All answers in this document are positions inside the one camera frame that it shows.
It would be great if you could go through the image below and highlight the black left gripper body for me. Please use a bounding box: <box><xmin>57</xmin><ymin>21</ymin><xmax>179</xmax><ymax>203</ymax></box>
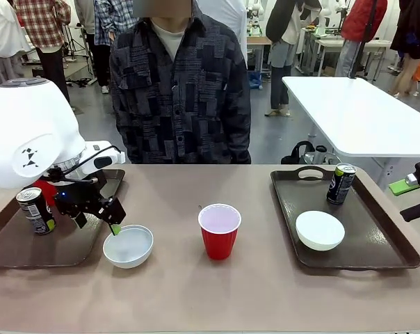
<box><xmin>54</xmin><ymin>190</ymin><xmax>108</xmax><ymax>216</ymax></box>

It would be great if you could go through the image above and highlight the red plastic cup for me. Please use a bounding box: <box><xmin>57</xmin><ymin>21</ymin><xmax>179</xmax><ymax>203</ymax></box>
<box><xmin>197</xmin><ymin>203</ymin><xmax>242</xmax><ymax>261</ymax></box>
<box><xmin>38</xmin><ymin>179</ymin><xmax>58</xmax><ymax>209</ymax></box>

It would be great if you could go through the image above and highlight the white round bowl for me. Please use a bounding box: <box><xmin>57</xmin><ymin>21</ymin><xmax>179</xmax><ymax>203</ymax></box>
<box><xmin>295</xmin><ymin>209</ymin><xmax>346</xmax><ymax>251</ymax></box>
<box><xmin>102</xmin><ymin>224</ymin><xmax>154</xmax><ymax>269</ymax></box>

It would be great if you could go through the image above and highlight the black drink can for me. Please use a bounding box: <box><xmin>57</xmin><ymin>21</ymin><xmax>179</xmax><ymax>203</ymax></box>
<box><xmin>15</xmin><ymin>186</ymin><xmax>57</xmax><ymax>236</ymax></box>
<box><xmin>326</xmin><ymin>162</ymin><xmax>357</xmax><ymax>205</ymax></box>

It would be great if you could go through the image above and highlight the person's left forearm patchwork sleeve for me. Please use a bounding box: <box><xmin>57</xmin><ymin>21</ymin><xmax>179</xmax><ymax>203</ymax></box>
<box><xmin>227</xmin><ymin>114</ymin><xmax>252</xmax><ymax>164</ymax></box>

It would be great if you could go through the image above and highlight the person's right forearm patchwork sleeve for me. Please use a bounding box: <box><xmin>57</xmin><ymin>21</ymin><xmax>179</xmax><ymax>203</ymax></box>
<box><xmin>113</xmin><ymin>114</ymin><xmax>142</xmax><ymax>164</ymax></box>

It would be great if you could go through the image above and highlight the brown plastic serving tray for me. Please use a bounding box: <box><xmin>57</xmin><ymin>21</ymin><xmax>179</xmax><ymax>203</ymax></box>
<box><xmin>0</xmin><ymin>168</ymin><xmax>127</xmax><ymax>268</ymax></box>
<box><xmin>269</xmin><ymin>166</ymin><xmax>420</xmax><ymax>271</ymax></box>

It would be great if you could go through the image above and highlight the white rectangular table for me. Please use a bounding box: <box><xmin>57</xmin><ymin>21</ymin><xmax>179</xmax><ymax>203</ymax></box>
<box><xmin>282</xmin><ymin>76</ymin><xmax>420</xmax><ymax>191</ymax></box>

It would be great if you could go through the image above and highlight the black bag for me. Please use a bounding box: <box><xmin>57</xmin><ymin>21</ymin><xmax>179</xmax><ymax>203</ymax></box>
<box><xmin>281</xmin><ymin>141</ymin><xmax>328</xmax><ymax>165</ymax></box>

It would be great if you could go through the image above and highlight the person in patchwork shirt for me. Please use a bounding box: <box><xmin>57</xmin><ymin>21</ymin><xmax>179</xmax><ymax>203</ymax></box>
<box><xmin>108</xmin><ymin>0</ymin><xmax>252</xmax><ymax>165</ymax></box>

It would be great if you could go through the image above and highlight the person in grey top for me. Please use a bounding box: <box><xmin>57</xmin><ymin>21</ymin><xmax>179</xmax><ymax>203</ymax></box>
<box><xmin>74</xmin><ymin>0</ymin><xmax>113</xmax><ymax>95</ymax></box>

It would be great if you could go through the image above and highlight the person in black jacket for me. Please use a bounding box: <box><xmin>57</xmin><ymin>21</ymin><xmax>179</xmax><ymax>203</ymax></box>
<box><xmin>390</xmin><ymin>0</ymin><xmax>420</xmax><ymax>98</ymax></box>

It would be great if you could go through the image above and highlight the black metal pole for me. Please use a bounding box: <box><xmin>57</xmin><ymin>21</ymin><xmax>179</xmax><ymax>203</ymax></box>
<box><xmin>348</xmin><ymin>0</ymin><xmax>378</xmax><ymax>80</ymax></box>

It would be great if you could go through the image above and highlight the white background workbench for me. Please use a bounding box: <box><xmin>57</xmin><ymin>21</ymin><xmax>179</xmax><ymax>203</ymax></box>
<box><xmin>299</xmin><ymin>26</ymin><xmax>392</xmax><ymax>78</ymax></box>

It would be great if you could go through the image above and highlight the black tripod stand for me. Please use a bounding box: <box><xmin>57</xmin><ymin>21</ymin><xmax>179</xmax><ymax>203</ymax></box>
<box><xmin>63</xmin><ymin>26</ymin><xmax>95</xmax><ymax>86</ymax></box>

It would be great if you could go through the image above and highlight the person in red jacket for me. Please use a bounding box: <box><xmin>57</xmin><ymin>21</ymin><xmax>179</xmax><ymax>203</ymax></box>
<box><xmin>334</xmin><ymin>0</ymin><xmax>389</xmax><ymax>79</ymax></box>

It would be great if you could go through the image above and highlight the person in blue plaid shirt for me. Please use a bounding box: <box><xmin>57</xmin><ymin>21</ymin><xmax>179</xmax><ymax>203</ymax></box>
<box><xmin>93</xmin><ymin>0</ymin><xmax>134</xmax><ymax>46</ymax></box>

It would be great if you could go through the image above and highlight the person in red plaid shirt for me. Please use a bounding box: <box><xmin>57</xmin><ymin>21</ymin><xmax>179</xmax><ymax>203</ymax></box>
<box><xmin>13</xmin><ymin>0</ymin><xmax>74</xmax><ymax>105</ymax></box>

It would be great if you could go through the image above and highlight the person in white clothes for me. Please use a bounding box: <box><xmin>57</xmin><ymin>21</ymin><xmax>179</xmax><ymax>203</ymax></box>
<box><xmin>0</xmin><ymin>0</ymin><xmax>31</xmax><ymax>88</ymax></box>

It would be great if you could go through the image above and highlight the person in black coat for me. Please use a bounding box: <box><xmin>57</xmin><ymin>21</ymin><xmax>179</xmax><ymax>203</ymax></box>
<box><xmin>264</xmin><ymin>0</ymin><xmax>323</xmax><ymax>118</ymax></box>

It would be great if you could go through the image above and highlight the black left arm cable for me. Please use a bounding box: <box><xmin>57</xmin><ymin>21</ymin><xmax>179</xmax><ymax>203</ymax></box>
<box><xmin>39</xmin><ymin>145</ymin><xmax>123</xmax><ymax>184</ymax></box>

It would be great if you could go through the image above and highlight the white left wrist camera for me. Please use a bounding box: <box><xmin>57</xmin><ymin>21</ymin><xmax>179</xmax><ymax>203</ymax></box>
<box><xmin>91</xmin><ymin>148</ymin><xmax>126</xmax><ymax>168</ymax></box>

